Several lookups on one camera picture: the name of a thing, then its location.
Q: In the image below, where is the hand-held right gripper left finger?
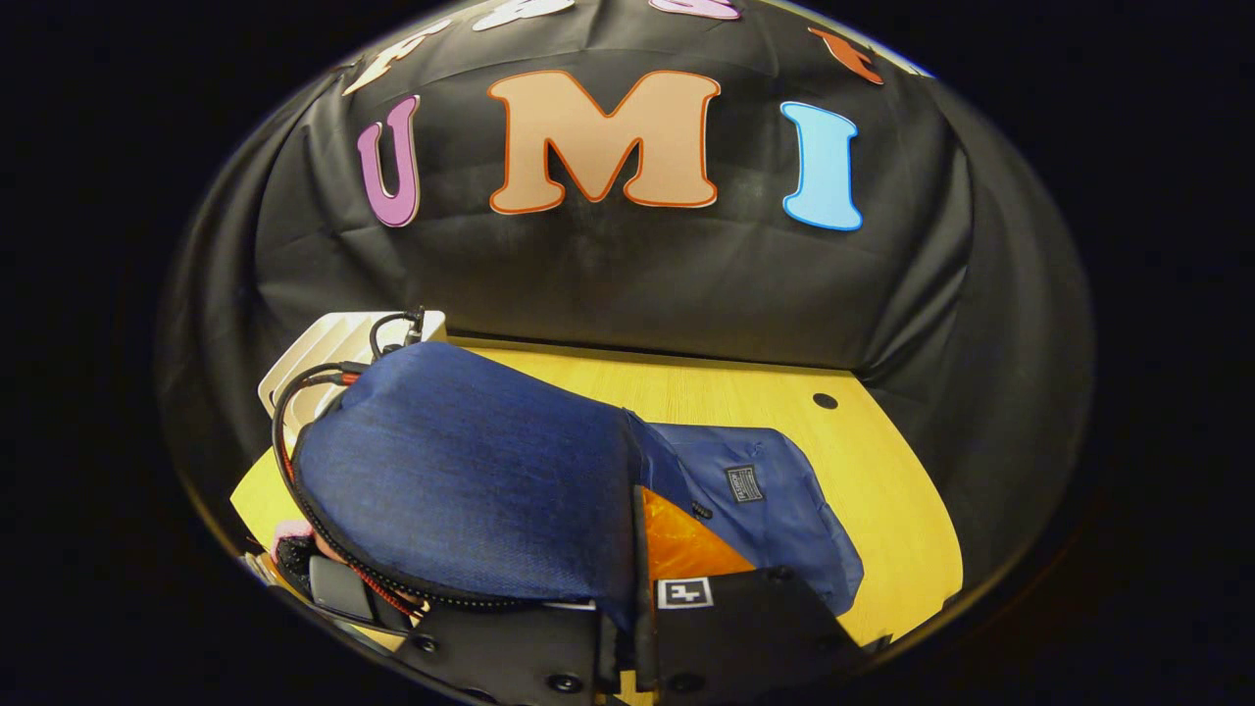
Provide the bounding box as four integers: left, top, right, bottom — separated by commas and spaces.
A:
392, 600, 621, 706

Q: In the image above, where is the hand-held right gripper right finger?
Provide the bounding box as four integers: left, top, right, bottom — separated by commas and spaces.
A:
635, 485, 869, 706

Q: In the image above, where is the blue schoolbag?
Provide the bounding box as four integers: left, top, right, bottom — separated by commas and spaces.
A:
292, 341, 866, 633

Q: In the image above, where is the white bookshelf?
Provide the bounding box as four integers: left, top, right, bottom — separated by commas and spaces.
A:
258, 310, 448, 418

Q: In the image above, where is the black backdrop cloth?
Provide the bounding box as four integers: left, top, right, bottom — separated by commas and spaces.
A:
162, 0, 1094, 609

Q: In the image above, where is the red cable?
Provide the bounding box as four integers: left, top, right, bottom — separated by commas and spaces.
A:
279, 368, 423, 619

